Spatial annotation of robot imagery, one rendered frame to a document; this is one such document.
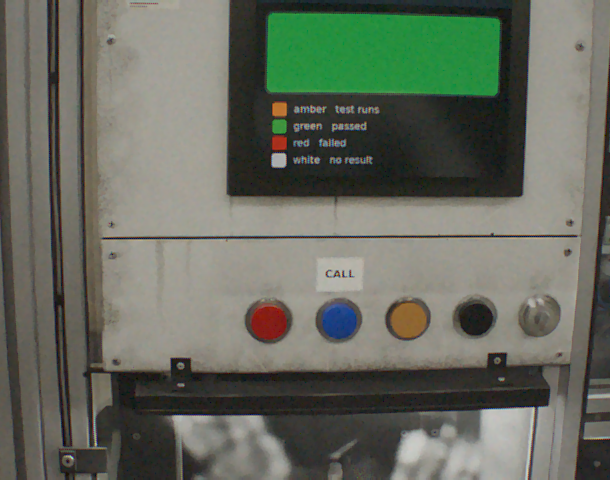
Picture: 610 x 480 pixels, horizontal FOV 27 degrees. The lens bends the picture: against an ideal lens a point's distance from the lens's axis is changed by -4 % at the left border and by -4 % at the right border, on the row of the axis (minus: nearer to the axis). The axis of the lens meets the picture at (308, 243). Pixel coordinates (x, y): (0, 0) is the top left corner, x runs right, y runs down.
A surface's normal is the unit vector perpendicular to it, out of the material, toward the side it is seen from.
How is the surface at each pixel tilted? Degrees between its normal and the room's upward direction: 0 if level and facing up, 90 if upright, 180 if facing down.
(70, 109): 90
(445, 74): 90
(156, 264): 90
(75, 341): 90
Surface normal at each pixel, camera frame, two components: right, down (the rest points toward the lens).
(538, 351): 0.08, 0.27
